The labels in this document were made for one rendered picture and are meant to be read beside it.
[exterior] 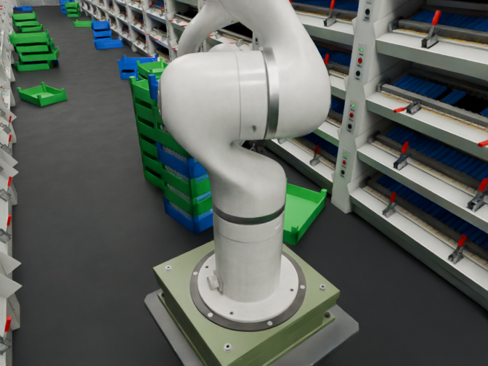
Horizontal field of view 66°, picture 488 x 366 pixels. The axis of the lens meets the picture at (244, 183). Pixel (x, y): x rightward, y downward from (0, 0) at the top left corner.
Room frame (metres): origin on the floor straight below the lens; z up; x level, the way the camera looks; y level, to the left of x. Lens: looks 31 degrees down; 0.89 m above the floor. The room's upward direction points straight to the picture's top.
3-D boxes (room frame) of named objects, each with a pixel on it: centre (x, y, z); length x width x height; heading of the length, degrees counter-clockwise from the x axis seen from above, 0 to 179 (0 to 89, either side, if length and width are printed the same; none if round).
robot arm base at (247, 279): (0.52, -0.01, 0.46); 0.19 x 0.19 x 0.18
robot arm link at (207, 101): (0.51, 0.02, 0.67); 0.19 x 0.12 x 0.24; 97
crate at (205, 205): (1.29, 0.14, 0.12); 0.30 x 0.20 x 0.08; 134
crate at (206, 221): (1.29, 0.14, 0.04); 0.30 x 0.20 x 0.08; 134
